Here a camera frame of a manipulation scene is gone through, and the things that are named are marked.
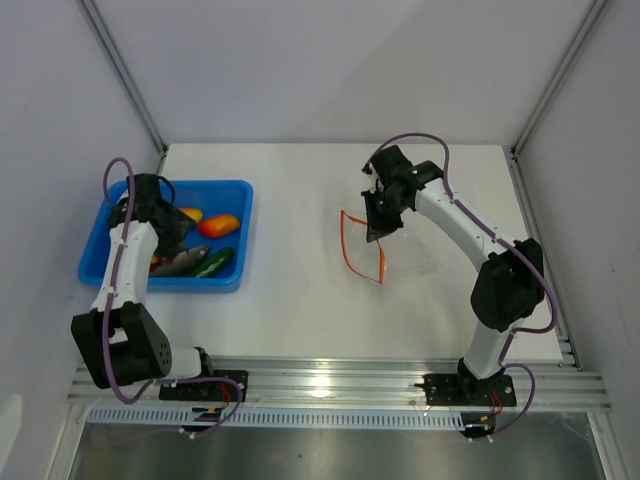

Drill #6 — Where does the grey toy fish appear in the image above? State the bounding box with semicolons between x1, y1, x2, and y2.
149;245;210;278

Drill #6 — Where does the clear zip bag orange zipper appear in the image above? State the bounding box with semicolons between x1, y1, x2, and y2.
339;202;444;285

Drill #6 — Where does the green cucumber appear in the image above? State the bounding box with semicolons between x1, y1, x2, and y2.
189;247;235;278

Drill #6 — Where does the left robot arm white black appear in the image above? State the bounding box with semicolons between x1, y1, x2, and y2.
71;174;217;400

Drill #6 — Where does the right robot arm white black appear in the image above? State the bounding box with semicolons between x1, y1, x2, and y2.
361;146;544;404

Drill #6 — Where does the yellow mango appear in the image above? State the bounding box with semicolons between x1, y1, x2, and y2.
180;207;203;225

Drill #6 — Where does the red orange mango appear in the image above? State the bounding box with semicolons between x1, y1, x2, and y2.
197;214;241;239

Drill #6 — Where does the blue plastic bin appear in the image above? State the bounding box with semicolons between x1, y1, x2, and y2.
78;180;253;294

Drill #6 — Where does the left aluminium frame post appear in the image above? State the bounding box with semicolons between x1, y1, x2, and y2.
76;0;168;158

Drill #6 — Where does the aluminium frame post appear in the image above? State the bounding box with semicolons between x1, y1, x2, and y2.
76;0;168;158
509;0;614;156

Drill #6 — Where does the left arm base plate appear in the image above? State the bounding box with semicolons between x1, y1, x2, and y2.
159;369;249;403

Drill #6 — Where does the aluminium rail front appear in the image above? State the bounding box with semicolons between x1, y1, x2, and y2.
67;357;614;414

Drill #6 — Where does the white slotted cable duct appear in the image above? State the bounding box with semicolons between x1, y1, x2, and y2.
87;405;464;431

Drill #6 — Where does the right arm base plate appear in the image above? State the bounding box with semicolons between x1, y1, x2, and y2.
414;371;517;407

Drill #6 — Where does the right aluminium frame post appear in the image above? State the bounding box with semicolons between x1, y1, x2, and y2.
509;0;614;156

